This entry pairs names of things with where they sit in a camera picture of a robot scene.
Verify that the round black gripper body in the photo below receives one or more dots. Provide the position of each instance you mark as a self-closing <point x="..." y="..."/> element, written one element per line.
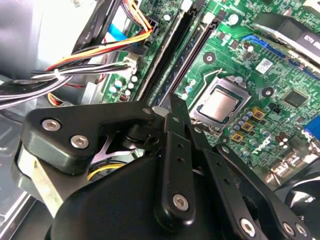
<point x="112" y="212"/>

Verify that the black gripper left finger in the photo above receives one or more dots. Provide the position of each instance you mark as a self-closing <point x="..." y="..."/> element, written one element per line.
<point x="75" y="120"/>

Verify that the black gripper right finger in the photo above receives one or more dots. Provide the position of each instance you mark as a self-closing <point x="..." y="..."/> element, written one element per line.
<point x="220" y="175"/>

